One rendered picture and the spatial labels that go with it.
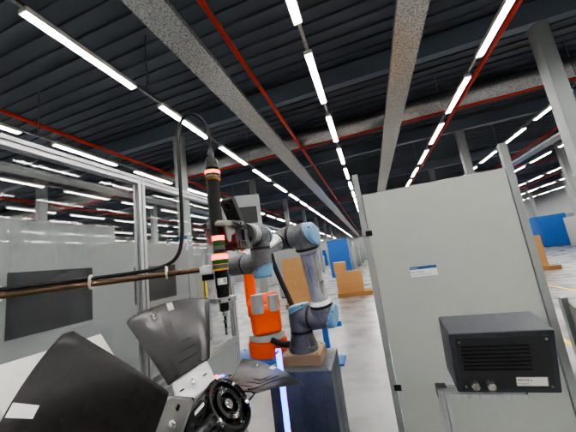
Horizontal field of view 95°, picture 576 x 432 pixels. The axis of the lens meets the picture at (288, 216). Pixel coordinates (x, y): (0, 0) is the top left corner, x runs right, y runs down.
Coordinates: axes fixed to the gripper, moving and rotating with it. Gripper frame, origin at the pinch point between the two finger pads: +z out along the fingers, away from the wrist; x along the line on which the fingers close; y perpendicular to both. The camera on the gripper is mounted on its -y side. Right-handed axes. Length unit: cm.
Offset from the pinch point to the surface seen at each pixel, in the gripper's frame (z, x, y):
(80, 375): 27.4, 9.0, 26.5
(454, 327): -37, -59, 40
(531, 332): -34, -76, 42
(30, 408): 33.3, 10.5, 28.4
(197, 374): 3.1, 5.5, 36.6
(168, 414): 15.2, 3.2, 38.8
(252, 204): -360, 158, -92
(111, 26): -238, 327, -431
